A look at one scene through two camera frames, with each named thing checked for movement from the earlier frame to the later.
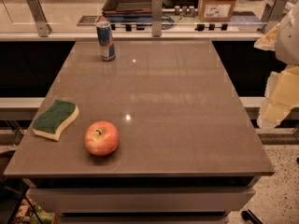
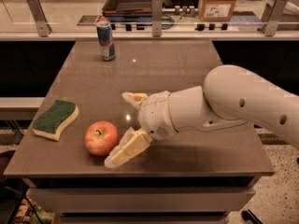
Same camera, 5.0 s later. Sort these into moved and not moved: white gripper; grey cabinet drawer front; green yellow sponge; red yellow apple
Moved: white gripper
Not moved: green yellow sponge; grey cabinet drawer front; red yellow apple
